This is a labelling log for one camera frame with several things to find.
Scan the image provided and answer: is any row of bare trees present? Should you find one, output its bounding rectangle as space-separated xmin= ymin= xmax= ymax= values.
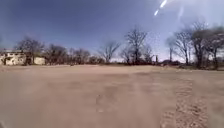
xmin=13 ymin=21 xmax=224 ymax=71

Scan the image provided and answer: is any brown dirt ground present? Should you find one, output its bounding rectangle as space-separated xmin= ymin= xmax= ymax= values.
xmin=0 ymin=63 xmax=224 ymax=128

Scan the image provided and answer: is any pale low building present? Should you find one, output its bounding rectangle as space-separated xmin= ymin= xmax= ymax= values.
xmin=0 ymin=50 xmax=47 ymax=66

